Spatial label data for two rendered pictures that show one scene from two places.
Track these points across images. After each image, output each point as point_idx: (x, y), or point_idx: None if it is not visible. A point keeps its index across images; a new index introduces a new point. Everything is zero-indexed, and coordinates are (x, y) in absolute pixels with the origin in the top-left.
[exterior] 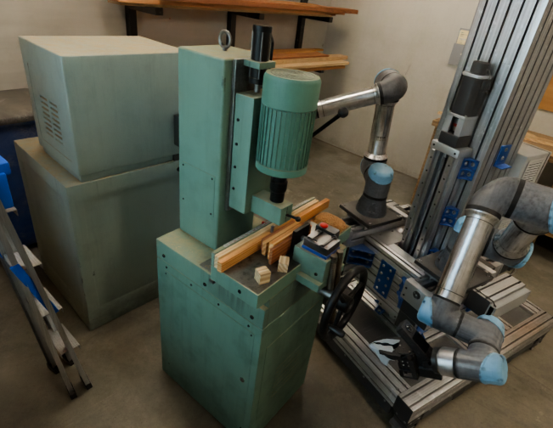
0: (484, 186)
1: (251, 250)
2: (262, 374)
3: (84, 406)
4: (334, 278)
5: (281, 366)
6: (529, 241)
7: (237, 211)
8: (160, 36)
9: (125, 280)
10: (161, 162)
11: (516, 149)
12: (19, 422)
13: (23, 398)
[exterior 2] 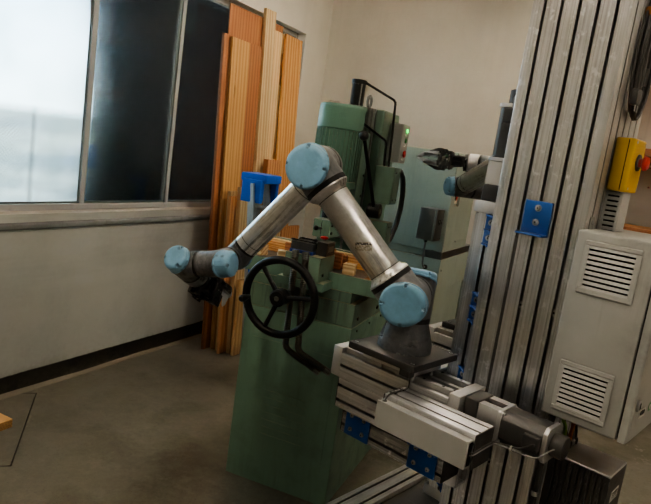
0: None
1: None
2: (246, 370)
3: (234, 395)
4: (291, 275)
5: (273, 396)
6: (342, 235)
7: (339, 245)
8: (628, 206)
9: None
10: (410, 252)
11: (575, 218)
12: (212, 377)
13: (230, 375)
